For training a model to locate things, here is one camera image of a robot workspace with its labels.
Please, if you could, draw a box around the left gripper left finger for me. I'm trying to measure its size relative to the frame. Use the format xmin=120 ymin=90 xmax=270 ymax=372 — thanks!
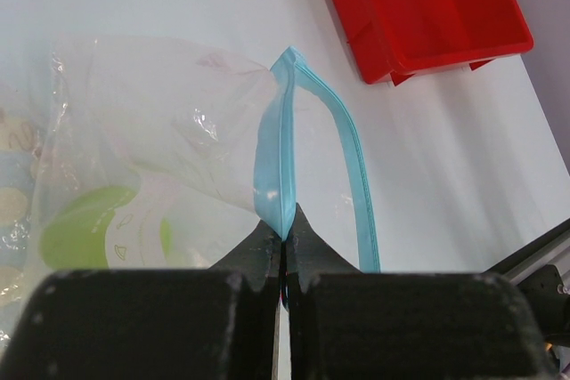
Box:
xmin=1 ymin=222 xmax=281 ymax=379

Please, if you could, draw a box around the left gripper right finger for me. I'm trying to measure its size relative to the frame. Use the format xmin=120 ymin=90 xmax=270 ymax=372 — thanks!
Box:
xmin=284 ymin=211 xmax=557 ymax=379

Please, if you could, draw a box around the green toy apple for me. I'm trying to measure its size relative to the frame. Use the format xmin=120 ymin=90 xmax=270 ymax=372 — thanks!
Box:
xmin=39 ymin=183 xmax=175 ymax=270

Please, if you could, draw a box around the blue zipper clear bag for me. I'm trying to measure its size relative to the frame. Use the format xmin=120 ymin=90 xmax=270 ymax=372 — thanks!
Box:
xmin=28 ymin=36 xmax=380 ymax=272

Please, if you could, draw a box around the dotted clear zip bag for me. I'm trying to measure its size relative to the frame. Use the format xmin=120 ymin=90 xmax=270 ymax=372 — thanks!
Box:
xmin=1 ymin=106 xmax=44 ymax=350

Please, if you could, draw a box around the red plastic tray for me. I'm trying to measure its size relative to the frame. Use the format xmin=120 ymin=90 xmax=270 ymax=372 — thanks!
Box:
xmin=332 ymin=0 xmax=533 ymax=85

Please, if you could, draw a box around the aluminium frame rail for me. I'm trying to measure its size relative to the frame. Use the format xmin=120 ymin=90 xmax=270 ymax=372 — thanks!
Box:
xmin=487 ymin=220 xmax=569 ymax=285

